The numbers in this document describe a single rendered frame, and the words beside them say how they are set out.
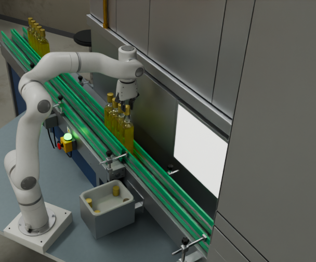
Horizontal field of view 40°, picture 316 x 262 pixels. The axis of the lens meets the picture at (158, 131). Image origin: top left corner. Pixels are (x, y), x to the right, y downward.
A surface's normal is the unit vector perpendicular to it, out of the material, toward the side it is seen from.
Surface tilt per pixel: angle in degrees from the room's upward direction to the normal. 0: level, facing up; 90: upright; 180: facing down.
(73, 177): 0
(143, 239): 0
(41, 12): 90
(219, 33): 90
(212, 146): 90
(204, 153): 90
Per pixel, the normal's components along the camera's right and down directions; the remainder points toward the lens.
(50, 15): -0.43, 0.51
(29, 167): 0.63, 0.05
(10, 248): 0.05, -0.81
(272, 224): -0.83, 0.29
